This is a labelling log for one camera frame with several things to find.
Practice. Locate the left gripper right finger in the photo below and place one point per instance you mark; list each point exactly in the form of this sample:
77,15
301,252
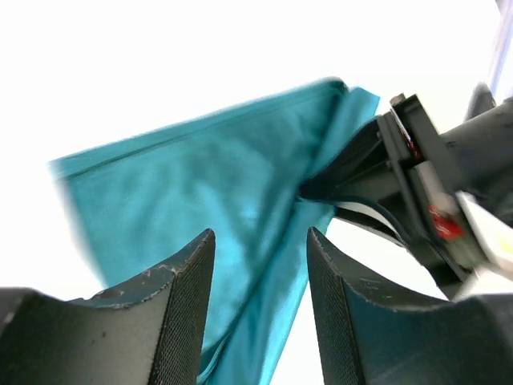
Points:
371,330

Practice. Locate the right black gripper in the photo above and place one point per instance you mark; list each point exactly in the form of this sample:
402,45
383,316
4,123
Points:
475,157

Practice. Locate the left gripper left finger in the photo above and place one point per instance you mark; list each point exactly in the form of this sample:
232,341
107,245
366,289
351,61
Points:
146,330

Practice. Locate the teal cloth napkin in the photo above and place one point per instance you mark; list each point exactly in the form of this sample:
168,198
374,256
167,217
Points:
236,172

